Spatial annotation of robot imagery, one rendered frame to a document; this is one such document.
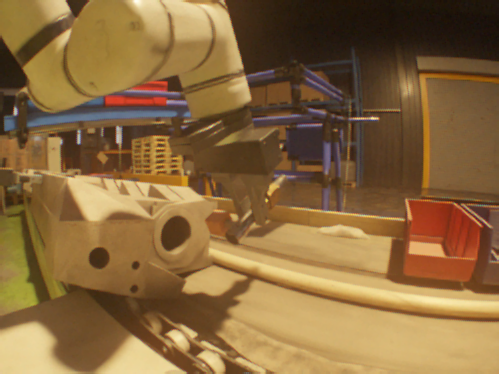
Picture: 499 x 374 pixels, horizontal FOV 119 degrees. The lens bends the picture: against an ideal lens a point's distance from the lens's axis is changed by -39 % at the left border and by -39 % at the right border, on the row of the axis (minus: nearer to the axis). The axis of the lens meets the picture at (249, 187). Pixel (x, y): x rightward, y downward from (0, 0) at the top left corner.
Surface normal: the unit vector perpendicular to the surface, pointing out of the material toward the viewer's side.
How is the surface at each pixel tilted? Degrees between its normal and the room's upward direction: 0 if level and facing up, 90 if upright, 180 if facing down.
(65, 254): 90
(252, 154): 115
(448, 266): 95
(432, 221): 88
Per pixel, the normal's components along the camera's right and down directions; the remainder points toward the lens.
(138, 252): 0.82, 0.07
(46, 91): -0.18, 0.82
